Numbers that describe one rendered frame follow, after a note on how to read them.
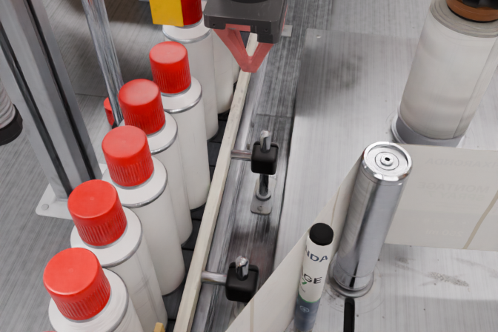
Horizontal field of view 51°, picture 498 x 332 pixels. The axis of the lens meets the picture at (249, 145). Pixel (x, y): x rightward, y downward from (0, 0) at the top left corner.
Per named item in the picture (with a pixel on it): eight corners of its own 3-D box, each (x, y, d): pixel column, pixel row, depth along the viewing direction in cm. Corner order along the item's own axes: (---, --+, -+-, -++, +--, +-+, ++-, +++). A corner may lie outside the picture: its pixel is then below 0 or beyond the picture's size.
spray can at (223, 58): (228, 120, 67) (222, -23, 52) (190, 113, 68) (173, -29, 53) (238, 93, 71) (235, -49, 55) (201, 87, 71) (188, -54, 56)
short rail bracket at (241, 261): (254, 330, 54) (256, 276, 45) (196, 321, 55) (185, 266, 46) (259, 301, 56) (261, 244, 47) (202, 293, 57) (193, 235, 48)
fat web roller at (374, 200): (373, 301, 51) (420, 187, 37) (326, 294, 51) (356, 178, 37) (373, 260, 54) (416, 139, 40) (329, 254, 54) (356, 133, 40)
